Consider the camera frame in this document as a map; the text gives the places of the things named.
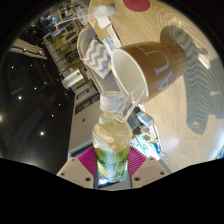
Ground group of dining chairs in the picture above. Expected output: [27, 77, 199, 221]
[39, 3, 88, 44]

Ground flat round red coaster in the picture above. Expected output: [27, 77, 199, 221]
[122, 0, 151, 13]

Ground clear plastic cup with straw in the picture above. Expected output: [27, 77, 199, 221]
[76, 4, 117, 26]

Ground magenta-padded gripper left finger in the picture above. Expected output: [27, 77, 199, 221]
[56, 146, 98, 189]

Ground white printed leaflets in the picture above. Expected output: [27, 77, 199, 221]
[88, 16, 123, 51]

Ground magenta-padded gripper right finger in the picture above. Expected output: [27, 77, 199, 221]
[127, 145, 169, 190]

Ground brown mug with white letters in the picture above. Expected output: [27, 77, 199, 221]
[109, 40, 189, 114]

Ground grey curved sofa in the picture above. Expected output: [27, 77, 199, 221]
[76, 26, 121, 98]

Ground clear green-label drink bottle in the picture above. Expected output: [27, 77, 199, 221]
[91, 91, 134, 184]

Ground white round column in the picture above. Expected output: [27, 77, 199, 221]
[61, 70, 84, 90]

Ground group of ceiling lights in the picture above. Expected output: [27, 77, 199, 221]
[0, 63, 64, 138]

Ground small light blue box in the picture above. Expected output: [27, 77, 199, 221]
[135, 111, 154, 128]

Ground grey white chevron pillow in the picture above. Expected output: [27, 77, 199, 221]
[81, 38, 113, 80]

